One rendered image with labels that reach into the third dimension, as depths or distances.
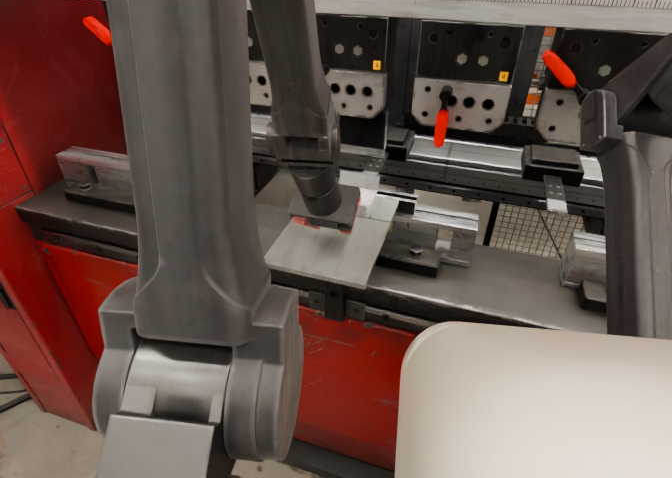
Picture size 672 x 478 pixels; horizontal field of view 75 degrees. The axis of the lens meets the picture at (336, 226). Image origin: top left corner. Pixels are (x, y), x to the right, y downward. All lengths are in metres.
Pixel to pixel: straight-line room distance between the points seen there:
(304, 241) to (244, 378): 0.54
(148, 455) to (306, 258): 0.52
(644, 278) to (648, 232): 0.05
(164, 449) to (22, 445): 1.73
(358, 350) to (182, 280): 0.82
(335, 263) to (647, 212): 0.43
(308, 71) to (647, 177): 0.38
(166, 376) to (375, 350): 0.77
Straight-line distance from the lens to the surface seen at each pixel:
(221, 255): 0.21
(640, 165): 0.58
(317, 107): 0.47
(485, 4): 0.73
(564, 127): 0.78
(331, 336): 1.01
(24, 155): 1.35
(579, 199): 1.16
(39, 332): 1.51
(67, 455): 1.87
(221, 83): 0.20
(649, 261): 0.55
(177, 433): 0.25
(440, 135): 0.75
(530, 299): 0.91
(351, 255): 0.74
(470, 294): 0.88
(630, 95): 0.58
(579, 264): 0.94
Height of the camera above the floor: 1.46
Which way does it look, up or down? 35 degrees down
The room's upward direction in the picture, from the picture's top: straight up
